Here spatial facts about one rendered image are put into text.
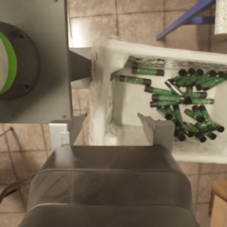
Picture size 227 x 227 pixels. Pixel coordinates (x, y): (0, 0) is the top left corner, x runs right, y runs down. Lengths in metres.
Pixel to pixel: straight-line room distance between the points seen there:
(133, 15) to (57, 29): 1.00
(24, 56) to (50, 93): 0.08
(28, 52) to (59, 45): 0.06
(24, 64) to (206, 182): 1.72
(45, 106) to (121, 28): 1.01
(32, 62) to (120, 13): 1.04
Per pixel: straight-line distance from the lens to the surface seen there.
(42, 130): 1.47
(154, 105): 0.81
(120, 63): 0.59
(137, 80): 0.78
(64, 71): 0.35
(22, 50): 0.34
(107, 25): 1.30
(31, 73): 0.35
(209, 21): 0.97
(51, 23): 0.37
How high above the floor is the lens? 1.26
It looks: 75 degrees down
